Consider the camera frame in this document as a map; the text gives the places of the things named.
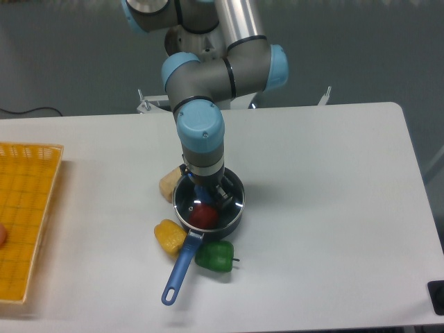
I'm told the black cable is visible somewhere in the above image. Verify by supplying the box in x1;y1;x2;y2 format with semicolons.
0;107;64;117

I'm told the yellow woven basket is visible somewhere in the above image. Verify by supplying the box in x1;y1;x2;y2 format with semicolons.
1;142;64;304

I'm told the green bell pepper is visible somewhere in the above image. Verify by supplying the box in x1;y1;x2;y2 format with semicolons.
194;241;240;273

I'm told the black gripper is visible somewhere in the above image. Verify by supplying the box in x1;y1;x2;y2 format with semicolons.
182;155;232;209

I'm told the dark pot blue handle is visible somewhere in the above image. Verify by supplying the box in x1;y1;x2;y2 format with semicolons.
161;168;241;306

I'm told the glass pot lid blue knob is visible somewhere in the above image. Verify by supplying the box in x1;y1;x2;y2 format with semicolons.
173;172;245;234

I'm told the black device at table edge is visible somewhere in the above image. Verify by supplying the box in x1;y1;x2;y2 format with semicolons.
427;280;444;316

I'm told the red bell pepper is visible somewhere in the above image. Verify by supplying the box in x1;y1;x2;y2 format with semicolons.
188;203;219;230

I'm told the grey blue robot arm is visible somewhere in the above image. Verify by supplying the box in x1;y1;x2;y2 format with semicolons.
122;1;289;207

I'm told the orange object in basket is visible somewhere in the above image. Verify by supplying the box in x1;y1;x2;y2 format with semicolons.
0;223;8;246

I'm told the yellow bell pepper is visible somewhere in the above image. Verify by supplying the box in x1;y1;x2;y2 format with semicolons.
154;219;187;257

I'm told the beige bread loaf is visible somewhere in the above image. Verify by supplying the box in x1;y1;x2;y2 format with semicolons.
159;166;182;203

